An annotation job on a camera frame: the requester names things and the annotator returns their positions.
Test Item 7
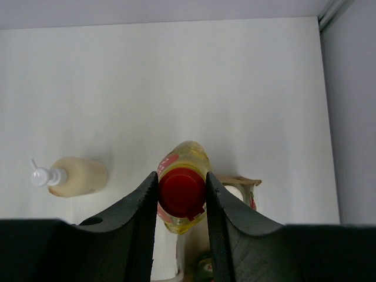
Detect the watermelon print canvas bag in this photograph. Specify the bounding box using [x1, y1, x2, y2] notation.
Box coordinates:
[183, 174, 261, 281]

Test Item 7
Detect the cream pump lotion bottle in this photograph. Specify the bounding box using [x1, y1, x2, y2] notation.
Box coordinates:
[31, 157, 109, 198]

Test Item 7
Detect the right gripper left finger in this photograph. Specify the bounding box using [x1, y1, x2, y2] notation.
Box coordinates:
[1, 172, 158, 281]

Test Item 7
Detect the green bottle red label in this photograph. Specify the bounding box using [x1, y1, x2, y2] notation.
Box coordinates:
[195, 254, 214, 282]

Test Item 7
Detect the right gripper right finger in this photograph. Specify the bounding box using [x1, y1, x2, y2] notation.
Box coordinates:
[206, 173, 375, 281]

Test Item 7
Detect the yellow bottle red cap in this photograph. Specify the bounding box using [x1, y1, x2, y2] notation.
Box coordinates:
[157, 141, 212, 234]

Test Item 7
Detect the pale green white-capped bottle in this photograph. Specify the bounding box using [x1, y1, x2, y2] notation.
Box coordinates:
[224, 184, 244, 202]

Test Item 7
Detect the right aluminium corner post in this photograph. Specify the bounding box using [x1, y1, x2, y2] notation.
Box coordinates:
[318, 0, 354, 33]

